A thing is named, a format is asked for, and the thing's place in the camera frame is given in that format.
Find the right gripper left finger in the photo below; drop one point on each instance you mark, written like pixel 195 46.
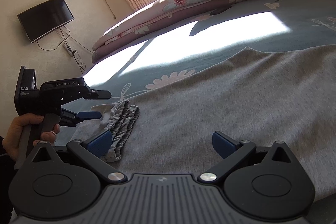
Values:
pixel 88 154

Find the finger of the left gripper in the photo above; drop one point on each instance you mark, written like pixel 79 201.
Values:
pixel 99 94
pixel 89 115

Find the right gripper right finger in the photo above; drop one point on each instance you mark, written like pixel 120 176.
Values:
pixel 234 154

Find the grey sweatpants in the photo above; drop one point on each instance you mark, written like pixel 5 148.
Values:
pixel 257 96

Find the person left hand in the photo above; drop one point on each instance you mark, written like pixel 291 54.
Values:
pixel 11 141

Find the teal floral bed sheet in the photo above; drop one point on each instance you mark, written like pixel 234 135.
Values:
pixel 196 44

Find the wall power strip with cables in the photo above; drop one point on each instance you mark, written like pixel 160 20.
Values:
pixel 64 33

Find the wall mounted black television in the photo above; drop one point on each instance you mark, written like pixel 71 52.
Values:
pixel 44 18

